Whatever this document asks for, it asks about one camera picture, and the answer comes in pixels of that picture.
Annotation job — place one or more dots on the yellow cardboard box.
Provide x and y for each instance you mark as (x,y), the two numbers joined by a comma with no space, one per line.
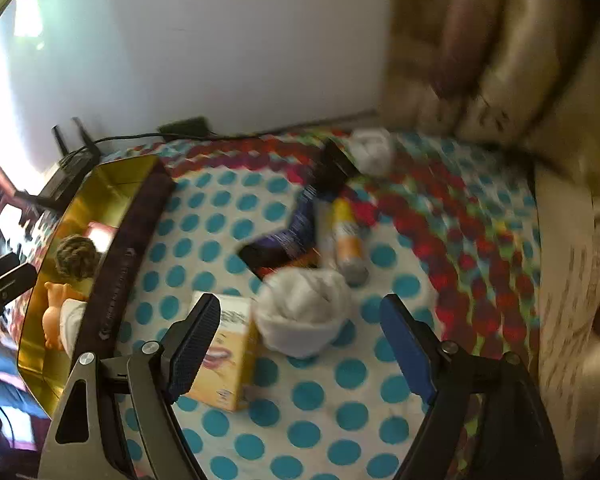
(235,360)

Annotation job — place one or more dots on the beige printed curtain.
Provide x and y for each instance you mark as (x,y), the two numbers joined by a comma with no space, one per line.
(520,60)

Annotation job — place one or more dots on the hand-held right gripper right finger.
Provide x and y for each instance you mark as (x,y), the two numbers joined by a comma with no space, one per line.
(407,347)

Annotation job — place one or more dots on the blue cloth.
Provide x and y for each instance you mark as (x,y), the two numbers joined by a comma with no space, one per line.
(5,375)

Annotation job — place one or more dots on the black router with antennas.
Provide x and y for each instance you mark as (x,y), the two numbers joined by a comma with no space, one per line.
(65,180)

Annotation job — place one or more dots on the black packet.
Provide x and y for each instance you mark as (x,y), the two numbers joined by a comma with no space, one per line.
(330,165)

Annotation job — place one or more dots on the white sock ball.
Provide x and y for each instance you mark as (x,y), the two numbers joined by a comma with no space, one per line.
(373,151)
(305,317)

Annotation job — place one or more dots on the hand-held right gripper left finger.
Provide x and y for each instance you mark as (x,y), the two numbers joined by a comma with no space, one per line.
(195,347)

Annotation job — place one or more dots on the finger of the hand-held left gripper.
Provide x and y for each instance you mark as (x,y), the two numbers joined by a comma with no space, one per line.
(10,281)

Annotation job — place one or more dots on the black power adapter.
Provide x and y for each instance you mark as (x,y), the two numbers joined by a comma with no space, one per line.
(182,126)

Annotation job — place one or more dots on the dark blue printed packet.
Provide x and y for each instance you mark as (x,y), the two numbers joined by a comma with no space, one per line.
(287,235)

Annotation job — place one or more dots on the yellow-capped bottle blister pack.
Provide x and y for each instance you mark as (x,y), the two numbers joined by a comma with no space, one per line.
(347,242)

